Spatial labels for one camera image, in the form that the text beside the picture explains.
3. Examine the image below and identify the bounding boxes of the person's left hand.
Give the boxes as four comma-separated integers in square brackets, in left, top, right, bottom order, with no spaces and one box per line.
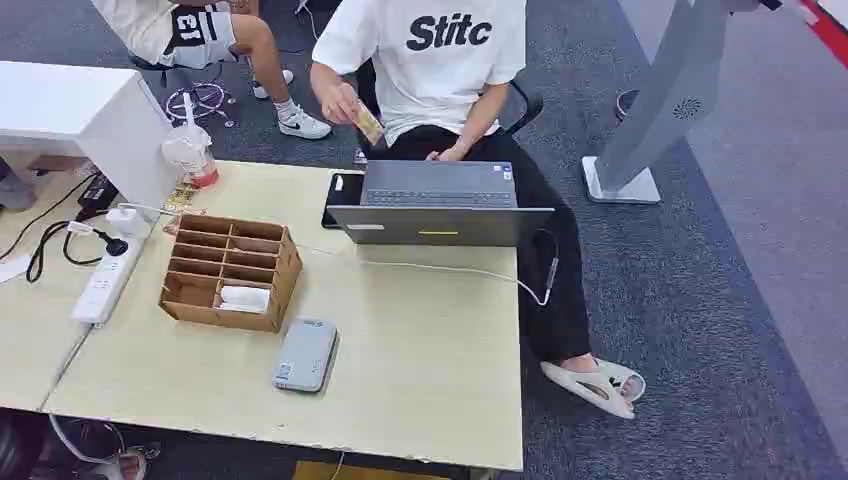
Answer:
[425,141,470,164]

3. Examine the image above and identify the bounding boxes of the person's right hand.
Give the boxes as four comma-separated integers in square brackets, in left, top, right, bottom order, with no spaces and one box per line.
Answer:
[319,80,363,126]

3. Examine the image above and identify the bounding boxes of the yellowish card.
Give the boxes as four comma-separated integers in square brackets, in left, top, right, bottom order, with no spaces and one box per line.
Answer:
[353,101,386,146]

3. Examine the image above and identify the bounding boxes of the grey laptop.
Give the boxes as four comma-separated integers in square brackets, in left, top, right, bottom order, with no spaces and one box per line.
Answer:
[325,159,556,248]

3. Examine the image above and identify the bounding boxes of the seated person in white shirt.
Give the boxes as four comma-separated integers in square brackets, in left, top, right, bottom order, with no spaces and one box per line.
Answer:
[309,0,647,421]

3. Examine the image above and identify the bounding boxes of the black pad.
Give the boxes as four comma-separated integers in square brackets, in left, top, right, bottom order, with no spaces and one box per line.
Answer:
[321,171,366,231]

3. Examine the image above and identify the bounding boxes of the plastic drink cup in bag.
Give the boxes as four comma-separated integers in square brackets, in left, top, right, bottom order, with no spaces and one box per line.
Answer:
[160,92,221,191]

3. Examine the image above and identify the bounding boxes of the person in shorts and sneakers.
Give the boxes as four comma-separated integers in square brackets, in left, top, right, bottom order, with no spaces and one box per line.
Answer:
[89,0,333,141]

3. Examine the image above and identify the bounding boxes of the loose yellowish cards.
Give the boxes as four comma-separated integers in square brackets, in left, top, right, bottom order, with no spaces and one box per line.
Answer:
[163,184,202,216]

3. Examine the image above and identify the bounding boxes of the wooden card box with compartments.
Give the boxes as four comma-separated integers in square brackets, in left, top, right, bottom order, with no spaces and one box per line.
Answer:
[158,212,305,335]

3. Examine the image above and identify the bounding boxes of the white card stack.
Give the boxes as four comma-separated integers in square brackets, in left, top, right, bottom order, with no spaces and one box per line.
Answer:
[217,285,272,315]

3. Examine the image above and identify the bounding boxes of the grey floor stand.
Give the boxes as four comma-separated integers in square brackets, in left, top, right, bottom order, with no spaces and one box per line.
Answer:
[580,0,784,205]

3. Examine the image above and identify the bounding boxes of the white charger plug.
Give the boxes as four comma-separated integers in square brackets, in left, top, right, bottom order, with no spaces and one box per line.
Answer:
[105,205,155,240]

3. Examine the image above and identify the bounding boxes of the grey card reader device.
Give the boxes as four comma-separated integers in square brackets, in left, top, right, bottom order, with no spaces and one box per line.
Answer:
[271,317,340,395]

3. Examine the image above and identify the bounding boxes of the black power adapter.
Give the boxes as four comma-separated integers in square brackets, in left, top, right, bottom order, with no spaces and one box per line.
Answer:
[76,172,121,213]

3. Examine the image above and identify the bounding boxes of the white power strip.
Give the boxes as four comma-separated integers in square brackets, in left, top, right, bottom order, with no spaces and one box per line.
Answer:
[70,235,145,327]

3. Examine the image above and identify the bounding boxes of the yellow box under table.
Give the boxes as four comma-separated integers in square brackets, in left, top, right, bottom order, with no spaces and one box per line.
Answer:
[293,460,453,480]

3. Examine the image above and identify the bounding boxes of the white paper sheet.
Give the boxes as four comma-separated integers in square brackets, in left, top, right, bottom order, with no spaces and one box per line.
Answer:
[0,254,32,287]

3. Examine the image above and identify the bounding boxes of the red floor strip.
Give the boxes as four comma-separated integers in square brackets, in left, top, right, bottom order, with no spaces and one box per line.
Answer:
[796,0,848,70]

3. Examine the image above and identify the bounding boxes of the thin white cable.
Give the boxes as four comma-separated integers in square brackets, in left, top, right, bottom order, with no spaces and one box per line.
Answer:
[298,243,561,308]

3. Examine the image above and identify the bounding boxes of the purple stool base ring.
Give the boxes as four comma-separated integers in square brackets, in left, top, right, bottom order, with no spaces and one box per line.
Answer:
[163,80,238,129]

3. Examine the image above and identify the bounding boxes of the black power cable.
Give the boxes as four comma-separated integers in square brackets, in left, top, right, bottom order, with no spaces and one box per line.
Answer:
[0,192,130,285]

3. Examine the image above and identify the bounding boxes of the white cable loop under table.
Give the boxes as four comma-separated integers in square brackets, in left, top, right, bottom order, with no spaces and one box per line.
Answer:
[48,413,128,466]

